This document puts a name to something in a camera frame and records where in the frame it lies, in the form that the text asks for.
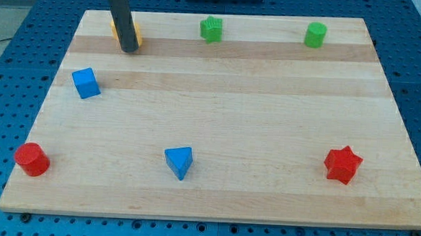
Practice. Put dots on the green star block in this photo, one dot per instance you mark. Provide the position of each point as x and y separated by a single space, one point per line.
211 29

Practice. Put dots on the red star block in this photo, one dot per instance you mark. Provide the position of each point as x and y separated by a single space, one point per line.
342 164

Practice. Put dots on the blue triangle block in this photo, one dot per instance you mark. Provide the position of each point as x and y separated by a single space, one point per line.
179 160

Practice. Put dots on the wooden board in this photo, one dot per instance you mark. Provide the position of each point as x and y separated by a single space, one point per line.
259 109

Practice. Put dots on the yellow block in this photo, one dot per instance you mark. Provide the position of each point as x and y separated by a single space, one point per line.
136 28

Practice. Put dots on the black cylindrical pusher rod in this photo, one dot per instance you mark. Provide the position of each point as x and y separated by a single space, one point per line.
122 17

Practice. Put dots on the blue cube block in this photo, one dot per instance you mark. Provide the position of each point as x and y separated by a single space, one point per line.
85 83

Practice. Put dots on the green cylinder block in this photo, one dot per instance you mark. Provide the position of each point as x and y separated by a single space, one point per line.
315 35

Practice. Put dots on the red cylinder block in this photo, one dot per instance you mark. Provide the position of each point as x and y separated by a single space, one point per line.
32 159

